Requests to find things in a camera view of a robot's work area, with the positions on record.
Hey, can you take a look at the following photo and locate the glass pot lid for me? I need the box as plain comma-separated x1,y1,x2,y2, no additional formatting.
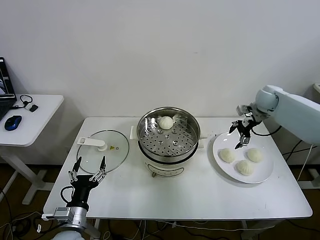
76,129,130,175

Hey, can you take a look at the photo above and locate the black hanging cable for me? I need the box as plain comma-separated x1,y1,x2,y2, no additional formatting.
282,139,313,161

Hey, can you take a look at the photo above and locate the white side table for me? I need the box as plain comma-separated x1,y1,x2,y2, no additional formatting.
0,94,65,206

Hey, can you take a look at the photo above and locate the stainless steel steamer basket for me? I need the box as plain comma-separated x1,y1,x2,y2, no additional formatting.
136,106,202,161

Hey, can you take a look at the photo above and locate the white hanging cable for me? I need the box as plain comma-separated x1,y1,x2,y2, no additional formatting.
297,143,313,181

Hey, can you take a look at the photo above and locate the black laptop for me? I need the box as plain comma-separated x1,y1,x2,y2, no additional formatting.
0,56,18,121

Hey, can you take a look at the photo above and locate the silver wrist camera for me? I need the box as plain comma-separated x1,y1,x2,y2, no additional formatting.
41,206,73,222
236,104,253,117

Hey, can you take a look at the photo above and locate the white steamed baozi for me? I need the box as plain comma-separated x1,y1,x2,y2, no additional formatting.
158,115,174,130
236,160,255,176
218,147,237,164
246,147,265,163

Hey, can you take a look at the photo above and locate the blue computer mouse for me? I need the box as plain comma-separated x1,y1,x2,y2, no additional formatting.
4,115,23,131

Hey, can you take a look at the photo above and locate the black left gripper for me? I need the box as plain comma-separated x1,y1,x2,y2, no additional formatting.
68,156,107,208

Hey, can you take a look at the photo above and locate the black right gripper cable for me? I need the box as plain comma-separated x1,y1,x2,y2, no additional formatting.
251,124,283,137

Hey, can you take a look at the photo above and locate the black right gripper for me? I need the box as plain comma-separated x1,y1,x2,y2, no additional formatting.
229,117,261,150

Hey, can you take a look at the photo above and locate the white electric cooking pot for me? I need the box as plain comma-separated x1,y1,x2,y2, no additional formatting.
129,124,208,179

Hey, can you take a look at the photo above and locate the white round plate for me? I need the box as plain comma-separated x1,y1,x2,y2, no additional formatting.
212,131,275,185

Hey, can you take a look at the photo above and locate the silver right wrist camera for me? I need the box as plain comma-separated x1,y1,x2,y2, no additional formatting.
236,104,253,117

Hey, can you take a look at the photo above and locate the black looped cord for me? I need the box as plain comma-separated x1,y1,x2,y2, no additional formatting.
12,94,35,110

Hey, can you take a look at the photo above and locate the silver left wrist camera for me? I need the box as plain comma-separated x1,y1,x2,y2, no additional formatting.
41,206,73,222

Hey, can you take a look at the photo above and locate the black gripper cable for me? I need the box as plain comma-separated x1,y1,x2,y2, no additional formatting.
251,124,283,137
60,185,76,207

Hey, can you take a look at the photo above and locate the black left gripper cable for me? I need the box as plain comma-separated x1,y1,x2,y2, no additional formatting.
60,185,76,207

